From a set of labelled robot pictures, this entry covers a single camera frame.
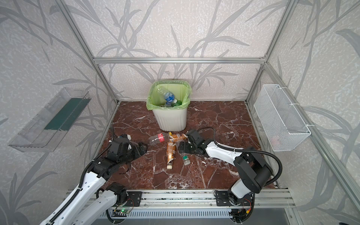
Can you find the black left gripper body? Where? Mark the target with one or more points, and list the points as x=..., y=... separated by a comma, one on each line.
x=139, y=147

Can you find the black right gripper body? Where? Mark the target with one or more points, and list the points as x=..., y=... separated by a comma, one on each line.
x=184, y=146

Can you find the clear bottle green label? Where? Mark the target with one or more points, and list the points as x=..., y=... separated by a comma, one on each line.
x=185, y=159

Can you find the orange tea bottle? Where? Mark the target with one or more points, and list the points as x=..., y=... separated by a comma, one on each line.
x=178, y=137

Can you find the brown coffee bottle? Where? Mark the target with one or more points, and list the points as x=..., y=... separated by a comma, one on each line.
x=171, y=149

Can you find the clear bottle pink label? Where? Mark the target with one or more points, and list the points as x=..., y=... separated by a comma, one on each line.
x=159, y=138

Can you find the clear bottle blue label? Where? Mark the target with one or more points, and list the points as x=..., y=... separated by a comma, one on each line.
x=168, y=96

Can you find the green soda bottle yellow cap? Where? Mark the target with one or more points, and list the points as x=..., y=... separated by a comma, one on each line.
x=177, y=103

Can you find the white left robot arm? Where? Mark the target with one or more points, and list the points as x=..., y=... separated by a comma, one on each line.
x=74, y=209

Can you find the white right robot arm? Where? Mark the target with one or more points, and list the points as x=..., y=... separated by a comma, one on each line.
x=253, y=170

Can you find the white plastic trash bin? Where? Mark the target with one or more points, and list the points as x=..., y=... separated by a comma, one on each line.
x=170, y=119

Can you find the green bin liner bag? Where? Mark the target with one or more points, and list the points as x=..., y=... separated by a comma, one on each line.
x=181, y=89

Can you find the green circuit board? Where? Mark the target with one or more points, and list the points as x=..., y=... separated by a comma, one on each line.
x=121, y=212

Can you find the clear acrylic wall shelf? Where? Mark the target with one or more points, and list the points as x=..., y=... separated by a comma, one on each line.
x=48, y=128

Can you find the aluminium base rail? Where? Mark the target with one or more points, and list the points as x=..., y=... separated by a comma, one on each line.
x=201, y=203

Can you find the white wire mesh basket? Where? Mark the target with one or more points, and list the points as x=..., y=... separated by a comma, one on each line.
x=281, y=121

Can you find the aluminium frame profiles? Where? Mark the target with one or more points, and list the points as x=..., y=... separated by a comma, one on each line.
x=344, y=179

